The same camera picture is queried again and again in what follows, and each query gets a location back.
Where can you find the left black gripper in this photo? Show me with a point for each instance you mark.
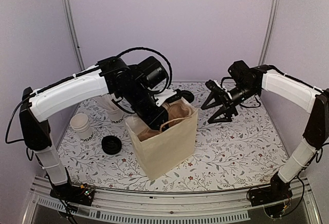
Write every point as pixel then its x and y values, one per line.
pixel 157 121

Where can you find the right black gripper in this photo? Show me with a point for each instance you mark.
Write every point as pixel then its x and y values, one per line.
pixel 228 105

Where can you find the beige paper takeout bag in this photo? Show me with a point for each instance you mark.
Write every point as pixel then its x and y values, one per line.
pixel 159 151

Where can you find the stack of white paper cups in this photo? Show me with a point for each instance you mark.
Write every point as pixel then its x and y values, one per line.
pixel 81 126

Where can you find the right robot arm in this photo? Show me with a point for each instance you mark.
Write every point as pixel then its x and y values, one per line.
pixel 304 107

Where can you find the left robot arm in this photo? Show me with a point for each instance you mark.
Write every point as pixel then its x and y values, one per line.
pixel 140 84

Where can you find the white cup holding straws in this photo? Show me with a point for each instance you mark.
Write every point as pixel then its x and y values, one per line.
pixel 115 116

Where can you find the bundle of wrapped white straws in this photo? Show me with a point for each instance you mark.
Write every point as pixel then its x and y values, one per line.
pixel 108 104

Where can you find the stack of black lids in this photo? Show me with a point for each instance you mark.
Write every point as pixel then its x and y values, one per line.
pixel 111 145

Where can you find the floral patterned table mat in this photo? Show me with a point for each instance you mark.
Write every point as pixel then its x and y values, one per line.
pixel 242 153

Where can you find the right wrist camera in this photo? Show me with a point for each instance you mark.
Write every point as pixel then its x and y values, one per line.
pixel 215 88

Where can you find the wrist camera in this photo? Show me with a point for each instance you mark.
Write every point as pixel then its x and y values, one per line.
pixel 215 88
pixel 167 94

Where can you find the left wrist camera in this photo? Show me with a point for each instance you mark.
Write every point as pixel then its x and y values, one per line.
pixel 167 94

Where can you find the front aluminium rail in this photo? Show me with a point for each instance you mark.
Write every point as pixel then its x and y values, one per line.
pixel 120 206

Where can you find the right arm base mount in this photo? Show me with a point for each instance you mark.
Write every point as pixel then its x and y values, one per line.
pixel 270 193

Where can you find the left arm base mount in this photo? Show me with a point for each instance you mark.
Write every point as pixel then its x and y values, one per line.
pixel 82 194

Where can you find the right metal frame post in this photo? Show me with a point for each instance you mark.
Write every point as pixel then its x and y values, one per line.
pixel 269 30

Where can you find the metal frame post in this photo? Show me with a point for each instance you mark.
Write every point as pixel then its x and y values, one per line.
pixel 269 30
pixel 73 34

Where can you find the left metal frame post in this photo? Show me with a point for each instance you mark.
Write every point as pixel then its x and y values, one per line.
pixel 73 34

